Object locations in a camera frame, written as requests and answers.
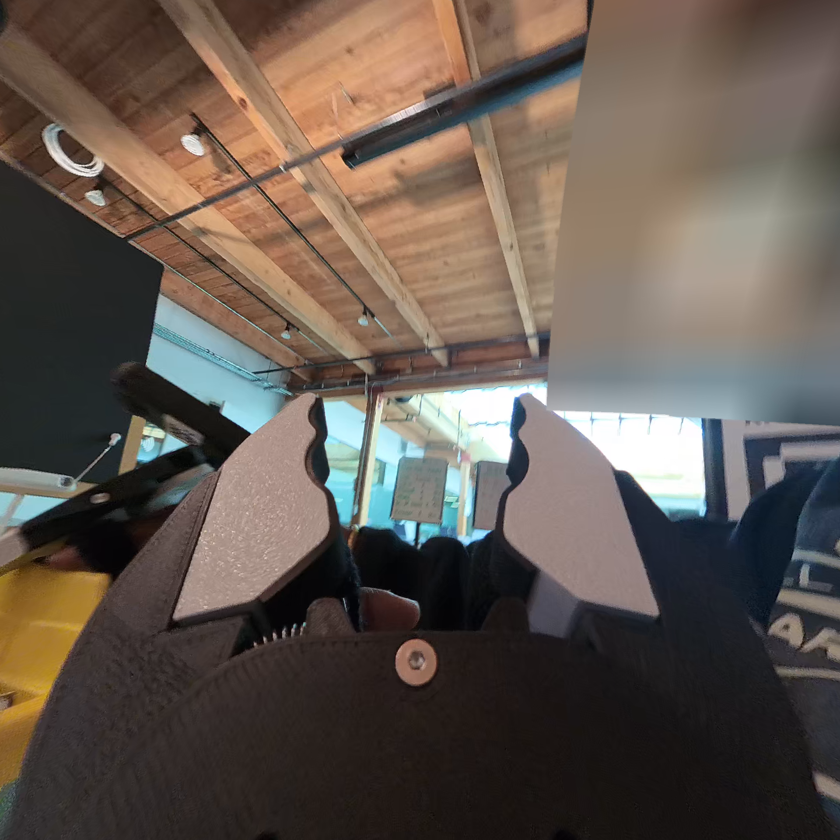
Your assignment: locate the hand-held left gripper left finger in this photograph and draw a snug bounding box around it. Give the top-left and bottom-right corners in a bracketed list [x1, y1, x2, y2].
[171, 392, 342, 626]

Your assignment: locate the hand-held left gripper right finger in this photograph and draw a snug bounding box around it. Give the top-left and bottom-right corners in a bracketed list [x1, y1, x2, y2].
[500, 392, 662, 640]

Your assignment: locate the yellow plastic bin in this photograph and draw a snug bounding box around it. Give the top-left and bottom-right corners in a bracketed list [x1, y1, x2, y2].
[0, 566, 114, 785]

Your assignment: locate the person's right forearm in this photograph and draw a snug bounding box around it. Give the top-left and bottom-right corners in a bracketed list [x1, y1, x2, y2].
[727, 456, 829, 627]

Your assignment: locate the person's left hand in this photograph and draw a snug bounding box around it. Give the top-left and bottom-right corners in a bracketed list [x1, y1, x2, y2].
[360, 587, 422, 632]

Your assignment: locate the white sign board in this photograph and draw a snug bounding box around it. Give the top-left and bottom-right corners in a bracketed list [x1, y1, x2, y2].
[392, 456, 449, 526]
[472, 461, 511, 531]

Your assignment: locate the dark patterned clothing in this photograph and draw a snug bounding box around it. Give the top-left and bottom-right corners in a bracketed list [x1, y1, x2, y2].
[764, 453, 840, 811]

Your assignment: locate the white panel stand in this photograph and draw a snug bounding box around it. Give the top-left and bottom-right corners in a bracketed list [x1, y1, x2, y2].
[0, 466, 78, 568]

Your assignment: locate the black panel with wooden rim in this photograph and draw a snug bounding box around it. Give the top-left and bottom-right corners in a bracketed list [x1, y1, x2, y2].
[0, 161, 165, 475]

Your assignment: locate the black linear ceiling light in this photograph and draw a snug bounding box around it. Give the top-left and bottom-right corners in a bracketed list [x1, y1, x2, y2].
[340, 36, 587, 169]

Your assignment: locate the white cord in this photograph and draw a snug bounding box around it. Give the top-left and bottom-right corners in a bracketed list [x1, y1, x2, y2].
[59, 432, 123, 490]

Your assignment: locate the white ceiling ring fixture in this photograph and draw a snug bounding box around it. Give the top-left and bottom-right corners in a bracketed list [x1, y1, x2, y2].
[41, 122, 106, 178]

